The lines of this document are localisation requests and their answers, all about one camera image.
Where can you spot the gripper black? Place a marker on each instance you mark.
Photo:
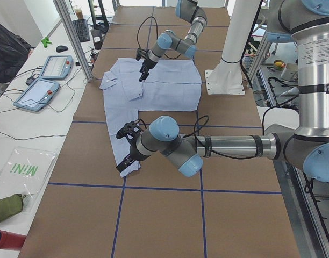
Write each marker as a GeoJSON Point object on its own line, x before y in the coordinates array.
{"type": "Point", "coordinates": [131, 154]}
{"type": "Point", "coordinates": [147, 64]}

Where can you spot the blue striped button shirt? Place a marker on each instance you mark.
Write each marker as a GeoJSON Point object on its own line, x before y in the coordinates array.
{"type": "Point", "coordinates": [172, 85]}

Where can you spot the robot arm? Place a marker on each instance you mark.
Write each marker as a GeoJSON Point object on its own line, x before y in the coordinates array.
{"type": "Point", "coordinates": [190, 12]}
{"type": "Point", "coordinates": [306, 148]}

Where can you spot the black keyboard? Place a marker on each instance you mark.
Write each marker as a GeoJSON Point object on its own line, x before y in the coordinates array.
{"type": "Point", "coordinates": [81, 29]}

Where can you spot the black computer mouse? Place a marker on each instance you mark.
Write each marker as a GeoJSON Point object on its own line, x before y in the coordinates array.
{"type": "Point", "coordinates": [61, 48]}

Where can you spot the far blue teach pendant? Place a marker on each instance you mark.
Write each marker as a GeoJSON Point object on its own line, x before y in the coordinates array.
{"type": "Point", "coordinates": [56, 67]}

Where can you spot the blue teach pendant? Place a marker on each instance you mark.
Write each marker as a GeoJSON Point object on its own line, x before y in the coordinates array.
{"type": "Point", "coordinates": [56, 67]}
{"type": "Point", "coordinates": [37, 95]}

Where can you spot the iced coffee cup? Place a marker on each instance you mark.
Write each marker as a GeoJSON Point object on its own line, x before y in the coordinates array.
{"type": "Point", "coordinates": [78, 11]}

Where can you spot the clear plastic MINI bag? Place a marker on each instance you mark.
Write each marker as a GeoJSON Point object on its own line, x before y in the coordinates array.
{"type": "Point", "coordinates": [25, 173]}

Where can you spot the green plastic clamp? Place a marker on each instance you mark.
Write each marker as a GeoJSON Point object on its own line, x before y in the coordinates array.
{"type": "Point", "coordinates": [46, 42]}

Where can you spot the near blue teach pendant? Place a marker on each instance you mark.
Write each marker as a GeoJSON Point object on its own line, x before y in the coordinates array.
{"type": "Point", "coordinates": [37, 95]}

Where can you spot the olive green fabric pouch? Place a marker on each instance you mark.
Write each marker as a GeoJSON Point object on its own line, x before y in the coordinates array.
{"type": "Point", "coordinates": [11, 206]}

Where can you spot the black jacket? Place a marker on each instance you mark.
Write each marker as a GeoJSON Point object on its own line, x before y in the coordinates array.
{"type": "Point", "coordinates": [14, 51]}

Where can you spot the red cylinder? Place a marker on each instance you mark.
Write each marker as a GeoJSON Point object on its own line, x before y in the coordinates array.
{"type": "Point", "coordinates": [11, 241]}

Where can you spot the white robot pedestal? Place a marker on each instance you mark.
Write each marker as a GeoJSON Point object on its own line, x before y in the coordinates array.
{"type": "Point", "coordinates": [226, 77]}

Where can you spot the aluminium frame post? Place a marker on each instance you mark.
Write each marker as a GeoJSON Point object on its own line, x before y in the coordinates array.
{"type": "Point", "coordinates": [63, 12]}

